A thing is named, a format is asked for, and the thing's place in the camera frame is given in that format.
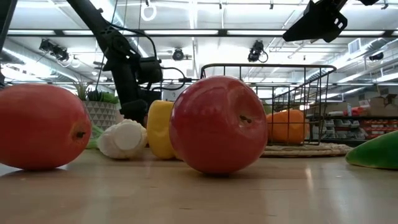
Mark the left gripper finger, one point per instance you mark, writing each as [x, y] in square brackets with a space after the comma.
[133, 112]

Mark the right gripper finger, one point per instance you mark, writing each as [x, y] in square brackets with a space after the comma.
[308, 26]

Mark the green white celery stalk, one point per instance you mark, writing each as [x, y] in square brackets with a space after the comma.
[122, 140]

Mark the yellow bell pepper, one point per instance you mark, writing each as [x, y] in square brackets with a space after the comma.
[160, 129]

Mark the red tomato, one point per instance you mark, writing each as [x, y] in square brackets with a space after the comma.
[40, 124]

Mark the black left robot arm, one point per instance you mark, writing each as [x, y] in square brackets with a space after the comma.
[102, 28]

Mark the succulent in white patterned pot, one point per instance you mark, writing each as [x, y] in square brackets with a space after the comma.
[101, 115]

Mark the white air vent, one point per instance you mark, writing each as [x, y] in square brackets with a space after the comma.
[354, 46]

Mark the round black ceiling light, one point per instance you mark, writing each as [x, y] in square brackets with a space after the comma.
[178, 55]

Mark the black ceiling speaker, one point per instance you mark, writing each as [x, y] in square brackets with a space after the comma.
[376, 56]

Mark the black ceiling track light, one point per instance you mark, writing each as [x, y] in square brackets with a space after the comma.
[54, 51]

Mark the black overhead light bar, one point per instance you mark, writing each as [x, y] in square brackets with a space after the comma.
[222, 32]

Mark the green pear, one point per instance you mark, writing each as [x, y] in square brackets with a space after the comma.
[268, 109]

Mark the cardboard boxes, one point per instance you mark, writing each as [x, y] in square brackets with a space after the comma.
[384, 105]

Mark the orange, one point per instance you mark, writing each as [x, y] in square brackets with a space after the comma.
[286, 127]

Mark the shelf with storage bins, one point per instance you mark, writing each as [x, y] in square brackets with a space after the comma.
[357, 127]

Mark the round woven mat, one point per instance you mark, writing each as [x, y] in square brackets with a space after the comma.
[311, 151]

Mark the watermelon slice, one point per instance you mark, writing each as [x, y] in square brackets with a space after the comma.
[376, 154]

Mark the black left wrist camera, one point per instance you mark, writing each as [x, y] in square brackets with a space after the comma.
[150, 71]

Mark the black ceiling camera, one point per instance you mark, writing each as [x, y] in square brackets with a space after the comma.
[256, 49]

